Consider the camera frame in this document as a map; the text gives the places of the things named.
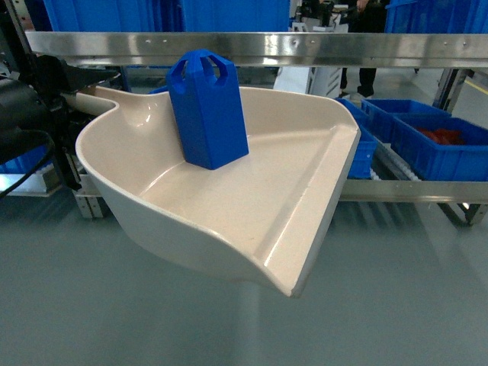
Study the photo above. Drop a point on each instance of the beige plastic dustpan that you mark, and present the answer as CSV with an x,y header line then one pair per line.
x,y
261,218

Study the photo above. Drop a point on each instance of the blue plastic part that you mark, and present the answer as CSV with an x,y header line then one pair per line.
x,y
206,100

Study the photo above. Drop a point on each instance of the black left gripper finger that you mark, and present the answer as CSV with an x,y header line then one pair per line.
x,y
57,76
65,125

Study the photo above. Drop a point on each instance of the steel roller shelf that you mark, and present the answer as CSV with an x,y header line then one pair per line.
x,y
95,50

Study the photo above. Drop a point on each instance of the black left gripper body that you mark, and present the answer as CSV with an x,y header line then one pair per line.
x,y
27,100

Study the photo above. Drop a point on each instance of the blue bin behind dustpan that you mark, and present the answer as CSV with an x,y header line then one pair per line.
x,y
363,158

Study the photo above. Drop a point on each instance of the blue bin middle shelf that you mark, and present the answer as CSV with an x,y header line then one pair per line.
x,y
382,113

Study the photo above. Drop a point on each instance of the blue bin with red parts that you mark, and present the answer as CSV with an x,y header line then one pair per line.
x,y
441,148

